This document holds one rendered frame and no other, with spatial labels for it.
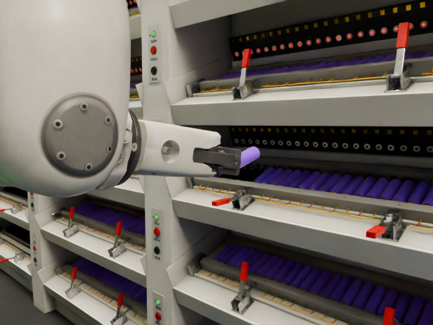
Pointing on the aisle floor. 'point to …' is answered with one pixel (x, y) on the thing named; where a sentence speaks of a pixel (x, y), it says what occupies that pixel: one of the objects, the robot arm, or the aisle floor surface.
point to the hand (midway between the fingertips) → (220, 160)
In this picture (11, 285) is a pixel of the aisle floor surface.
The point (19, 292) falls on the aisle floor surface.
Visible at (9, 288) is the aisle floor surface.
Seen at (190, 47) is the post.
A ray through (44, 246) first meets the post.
